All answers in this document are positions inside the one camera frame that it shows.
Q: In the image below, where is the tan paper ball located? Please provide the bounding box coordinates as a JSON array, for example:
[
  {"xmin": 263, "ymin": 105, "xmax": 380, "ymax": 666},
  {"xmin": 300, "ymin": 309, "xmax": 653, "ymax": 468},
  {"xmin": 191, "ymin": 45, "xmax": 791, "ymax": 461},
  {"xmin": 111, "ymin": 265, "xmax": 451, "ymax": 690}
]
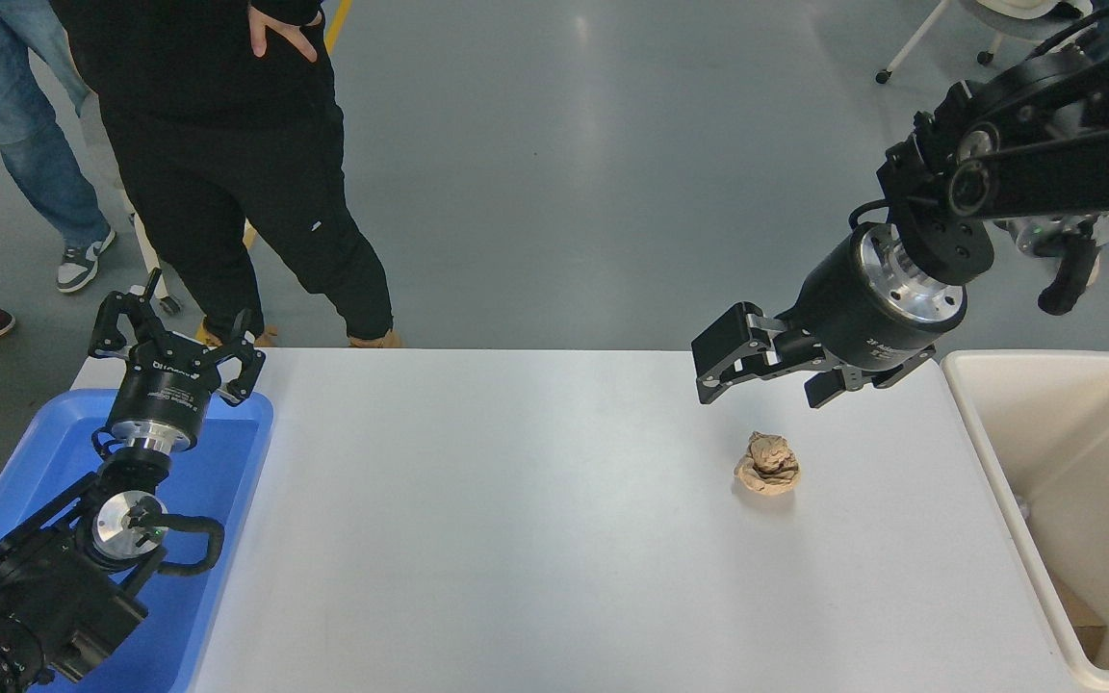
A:
[{"xmin": 734, "ymin": 431, "xmax": 801, "ymax": 497}]

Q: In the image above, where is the blue plastic tray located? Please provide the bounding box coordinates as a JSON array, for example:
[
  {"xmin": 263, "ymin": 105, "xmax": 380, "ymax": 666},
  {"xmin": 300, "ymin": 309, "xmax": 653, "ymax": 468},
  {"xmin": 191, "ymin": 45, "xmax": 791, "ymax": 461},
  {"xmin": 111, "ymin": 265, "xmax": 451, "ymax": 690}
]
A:
[{"xmin": 0, "ymin": 388, "xmax": 274, "ymax": 693}]

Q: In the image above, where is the person's hand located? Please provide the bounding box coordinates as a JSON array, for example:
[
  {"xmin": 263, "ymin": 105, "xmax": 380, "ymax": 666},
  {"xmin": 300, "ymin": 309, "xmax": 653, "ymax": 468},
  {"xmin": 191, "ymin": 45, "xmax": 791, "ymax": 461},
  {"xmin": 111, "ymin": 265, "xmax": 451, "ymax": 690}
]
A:
[{"xmin": 247, "ymin": 3, "xmax": 322, "ymax": 64}]

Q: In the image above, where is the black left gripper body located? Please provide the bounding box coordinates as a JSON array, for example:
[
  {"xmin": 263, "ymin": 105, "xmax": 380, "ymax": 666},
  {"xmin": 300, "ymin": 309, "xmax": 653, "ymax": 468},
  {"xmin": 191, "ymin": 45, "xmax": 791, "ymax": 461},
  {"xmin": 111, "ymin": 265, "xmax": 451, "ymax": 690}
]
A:
[{"xmin": 109, "ymin": 334, "xmax": 224, "ymax": 436}]

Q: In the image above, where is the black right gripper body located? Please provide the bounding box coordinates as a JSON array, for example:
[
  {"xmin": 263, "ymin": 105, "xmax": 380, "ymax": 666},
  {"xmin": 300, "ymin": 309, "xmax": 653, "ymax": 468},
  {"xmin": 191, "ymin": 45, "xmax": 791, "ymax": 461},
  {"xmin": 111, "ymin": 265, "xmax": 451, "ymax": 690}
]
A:
[{"xmin": 783, "ymin": 225, "xmax": 938, "ymax": 376}]

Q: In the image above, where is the large pale plastic bin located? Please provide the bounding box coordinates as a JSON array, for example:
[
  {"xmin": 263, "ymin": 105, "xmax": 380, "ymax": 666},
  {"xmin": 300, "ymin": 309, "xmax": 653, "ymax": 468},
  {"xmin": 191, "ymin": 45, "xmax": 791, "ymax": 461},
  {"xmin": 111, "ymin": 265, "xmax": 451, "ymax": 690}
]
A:
[{"xmin": 940, "ymin": 349, "xmax": 1109, "ymax": 693}]

